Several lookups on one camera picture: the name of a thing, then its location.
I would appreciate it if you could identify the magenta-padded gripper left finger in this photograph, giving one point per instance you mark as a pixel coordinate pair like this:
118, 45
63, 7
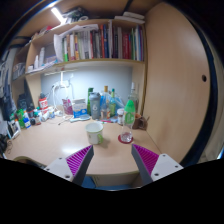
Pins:
78, 161

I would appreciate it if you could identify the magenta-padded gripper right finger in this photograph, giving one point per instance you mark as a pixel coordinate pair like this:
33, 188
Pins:
146, 160

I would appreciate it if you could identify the clear bottle with green cap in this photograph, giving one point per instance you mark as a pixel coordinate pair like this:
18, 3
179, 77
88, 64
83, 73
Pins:
128, 115

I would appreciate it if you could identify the flat round red coaster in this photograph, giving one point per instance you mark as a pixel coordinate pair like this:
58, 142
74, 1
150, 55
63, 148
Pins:
122, 142

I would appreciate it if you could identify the brown mug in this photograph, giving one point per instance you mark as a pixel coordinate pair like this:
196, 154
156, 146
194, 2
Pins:
141, 122

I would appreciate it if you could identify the small jar with white lid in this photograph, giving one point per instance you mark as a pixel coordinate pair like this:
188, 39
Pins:
120, 117

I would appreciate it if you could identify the blue and white carton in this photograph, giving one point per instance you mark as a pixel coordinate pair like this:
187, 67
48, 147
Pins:
80, 108

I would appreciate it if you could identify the pink packet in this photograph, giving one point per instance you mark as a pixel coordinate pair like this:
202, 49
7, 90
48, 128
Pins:
67, 106

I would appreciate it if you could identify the grey shaker bottle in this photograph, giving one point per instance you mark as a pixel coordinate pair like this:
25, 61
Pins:
95, 106

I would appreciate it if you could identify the dark green bottle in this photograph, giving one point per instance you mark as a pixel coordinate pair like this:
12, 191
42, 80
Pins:
89, 101

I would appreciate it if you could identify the yellow-capped glass bottle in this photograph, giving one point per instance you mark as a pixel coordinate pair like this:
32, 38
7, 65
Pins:
104, 103

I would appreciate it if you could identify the green glass bottle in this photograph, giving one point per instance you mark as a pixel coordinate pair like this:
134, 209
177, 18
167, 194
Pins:
112, 105

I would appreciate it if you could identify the clear glass bottle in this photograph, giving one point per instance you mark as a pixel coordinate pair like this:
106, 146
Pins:
133, 95

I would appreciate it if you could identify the red and white can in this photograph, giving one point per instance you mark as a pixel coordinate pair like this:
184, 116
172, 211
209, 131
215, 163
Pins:
43, 103

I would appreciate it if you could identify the small green plastic bottle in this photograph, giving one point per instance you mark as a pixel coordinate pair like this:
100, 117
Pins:
20, 119

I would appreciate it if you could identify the under-shelf light bar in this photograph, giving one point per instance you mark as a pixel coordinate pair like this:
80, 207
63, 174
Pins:
61, 71

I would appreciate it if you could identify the wooden shelf unit with books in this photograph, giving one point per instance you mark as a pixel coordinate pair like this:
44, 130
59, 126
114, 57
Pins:
96, 41

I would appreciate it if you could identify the ceiling strip light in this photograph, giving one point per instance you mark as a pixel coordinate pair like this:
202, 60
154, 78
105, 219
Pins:
57, 15

